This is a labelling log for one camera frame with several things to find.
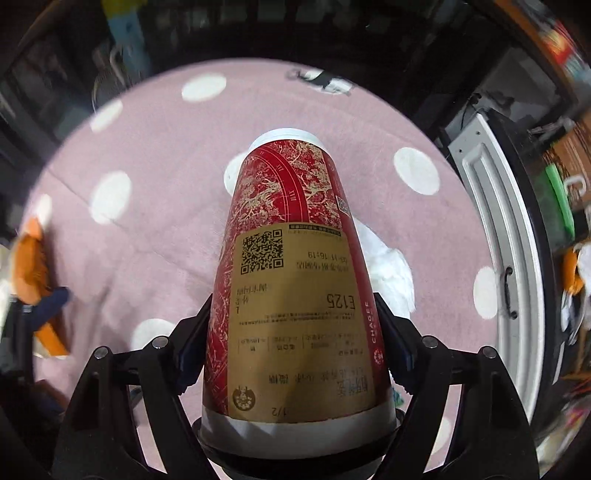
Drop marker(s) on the orange tool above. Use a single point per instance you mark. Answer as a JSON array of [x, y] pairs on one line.
[[571, 272]]

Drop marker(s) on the clear packet with orange edge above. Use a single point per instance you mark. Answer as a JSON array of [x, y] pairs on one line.
[[32, 258]]

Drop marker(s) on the long white drawer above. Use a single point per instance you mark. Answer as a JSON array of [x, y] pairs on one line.
[[489, 221]]

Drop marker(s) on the black vanity countertop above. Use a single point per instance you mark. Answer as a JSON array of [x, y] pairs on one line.
[[538, 258]]

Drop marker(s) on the green foam roller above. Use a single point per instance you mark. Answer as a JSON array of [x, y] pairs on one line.
[[561, 203]]

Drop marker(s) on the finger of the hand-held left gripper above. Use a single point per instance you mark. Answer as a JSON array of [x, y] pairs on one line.
[[51, 302]]

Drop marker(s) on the pink polka dot tablecloth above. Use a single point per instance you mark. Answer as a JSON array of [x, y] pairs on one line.
[[152, 258]]

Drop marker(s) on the brown printed carton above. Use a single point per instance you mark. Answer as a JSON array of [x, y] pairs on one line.
[[570, 152]]

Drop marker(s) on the red paper cup black lid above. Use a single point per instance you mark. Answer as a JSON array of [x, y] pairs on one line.
[[286, 277]]

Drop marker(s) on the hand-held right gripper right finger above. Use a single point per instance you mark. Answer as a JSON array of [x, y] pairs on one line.
[[400, 348]]

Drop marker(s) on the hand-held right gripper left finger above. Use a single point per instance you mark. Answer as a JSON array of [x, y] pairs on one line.
[[188, 367]]

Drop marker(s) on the small clear wrapper black item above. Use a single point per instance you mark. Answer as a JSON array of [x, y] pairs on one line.
[[318, 81]]

